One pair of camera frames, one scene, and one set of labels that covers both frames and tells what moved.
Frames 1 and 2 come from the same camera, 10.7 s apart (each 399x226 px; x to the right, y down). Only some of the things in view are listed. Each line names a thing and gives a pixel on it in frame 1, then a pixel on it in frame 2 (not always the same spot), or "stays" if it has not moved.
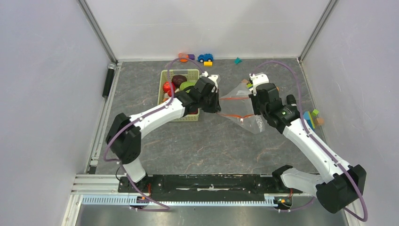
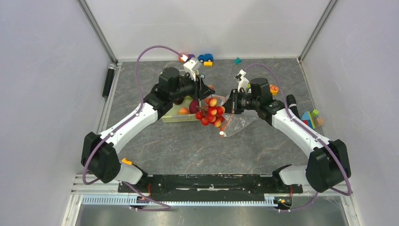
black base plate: (200, 187) stays
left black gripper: (215, 107) to (200, 90)
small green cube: (315, 112) stays
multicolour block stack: (307, 117) stays
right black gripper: (254, 99) to (231, 106)
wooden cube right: (319, 121) stays
